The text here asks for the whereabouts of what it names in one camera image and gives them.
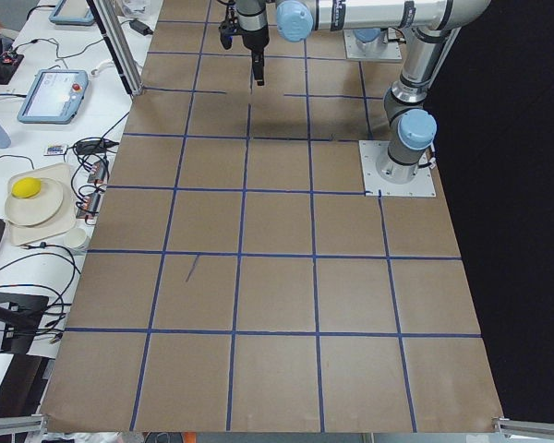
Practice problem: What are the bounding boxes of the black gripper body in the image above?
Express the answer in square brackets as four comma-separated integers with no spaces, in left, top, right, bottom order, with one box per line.
[219,0,269,55]

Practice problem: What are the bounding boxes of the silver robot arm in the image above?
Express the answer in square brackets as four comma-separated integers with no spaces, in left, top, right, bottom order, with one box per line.
[275,0,489,185]

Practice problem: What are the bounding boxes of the black power adapter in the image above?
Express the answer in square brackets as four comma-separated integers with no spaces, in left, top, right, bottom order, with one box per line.
[129,18,153,36]

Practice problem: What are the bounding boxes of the teach pendant tablet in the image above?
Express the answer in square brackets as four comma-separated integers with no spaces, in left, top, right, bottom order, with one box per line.
[18,69,89,125]
[49,0,94,26]

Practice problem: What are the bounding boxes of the beige tray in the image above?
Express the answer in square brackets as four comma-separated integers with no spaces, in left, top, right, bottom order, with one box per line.
[5,162,76,246]

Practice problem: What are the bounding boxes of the white paper cup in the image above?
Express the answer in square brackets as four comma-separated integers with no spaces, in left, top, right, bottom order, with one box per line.
[64,227,90,255]

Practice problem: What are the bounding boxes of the beige plate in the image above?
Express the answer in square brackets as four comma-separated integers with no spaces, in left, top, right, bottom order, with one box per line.
[5,178,64,226]

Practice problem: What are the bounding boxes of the yellow lemon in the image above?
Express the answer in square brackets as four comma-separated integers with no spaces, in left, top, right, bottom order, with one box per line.
[11,177,42,199]

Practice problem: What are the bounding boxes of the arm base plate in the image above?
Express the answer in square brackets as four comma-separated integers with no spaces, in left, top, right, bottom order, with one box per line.
[359,140,436,198]
[343,28,402,63]

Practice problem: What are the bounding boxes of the side aluminium frame post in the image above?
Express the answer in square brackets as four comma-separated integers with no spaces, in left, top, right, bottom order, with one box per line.
[87,0,143,97]

